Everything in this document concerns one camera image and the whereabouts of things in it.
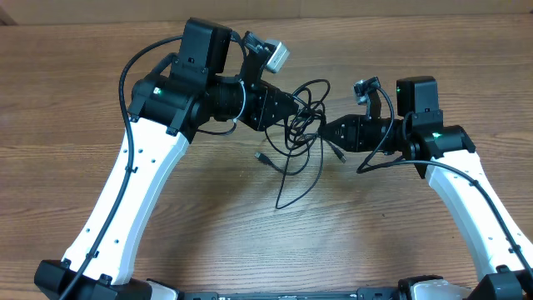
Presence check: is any black usb cable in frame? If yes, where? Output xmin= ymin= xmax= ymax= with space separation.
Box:
xmin=274 ymin=124 xmax=347 ymax=210
xmin=253 ymin=78 xmax=332 ymax=176

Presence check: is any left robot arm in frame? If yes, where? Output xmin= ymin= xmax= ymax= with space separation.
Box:
xmin=34 ymin=18 xmax=297 ymax=299

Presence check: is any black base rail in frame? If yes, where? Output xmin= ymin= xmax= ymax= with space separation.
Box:
xmin=145 ymin=274 xmax=474 ymax=300

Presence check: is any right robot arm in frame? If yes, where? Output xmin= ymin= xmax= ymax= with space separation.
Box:
xmin=319 ymin=76 xmax=532 ymax=299

